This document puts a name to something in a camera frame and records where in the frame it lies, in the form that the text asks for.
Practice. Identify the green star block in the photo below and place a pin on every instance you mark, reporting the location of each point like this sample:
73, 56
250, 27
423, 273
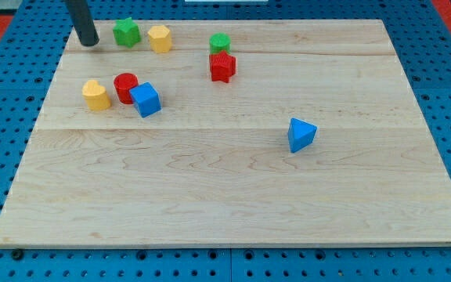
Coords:
126, 32

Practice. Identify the red star block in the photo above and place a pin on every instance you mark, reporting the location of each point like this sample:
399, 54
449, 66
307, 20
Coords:
222, 66

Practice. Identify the yellow hexagon block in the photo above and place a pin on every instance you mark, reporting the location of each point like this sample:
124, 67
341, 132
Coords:
160, 38

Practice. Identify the light wooden board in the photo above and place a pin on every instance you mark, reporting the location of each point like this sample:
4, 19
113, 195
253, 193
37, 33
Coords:
213, 168

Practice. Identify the blue triangle block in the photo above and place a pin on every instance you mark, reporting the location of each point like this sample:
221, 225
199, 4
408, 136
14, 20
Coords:
300, 134

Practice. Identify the blue cube block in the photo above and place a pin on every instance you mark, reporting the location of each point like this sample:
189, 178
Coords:
145, 99

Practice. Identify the green cylinder block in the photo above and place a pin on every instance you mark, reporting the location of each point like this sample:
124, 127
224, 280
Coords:
219, 42

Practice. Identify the red cylinder block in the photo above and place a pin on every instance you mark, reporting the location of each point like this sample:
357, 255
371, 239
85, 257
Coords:
123, 83

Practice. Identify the yellow heart block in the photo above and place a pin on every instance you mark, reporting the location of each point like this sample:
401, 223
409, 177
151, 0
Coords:
95, 95

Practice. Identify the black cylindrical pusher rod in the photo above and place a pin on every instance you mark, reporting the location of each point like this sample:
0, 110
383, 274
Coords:
82, 20

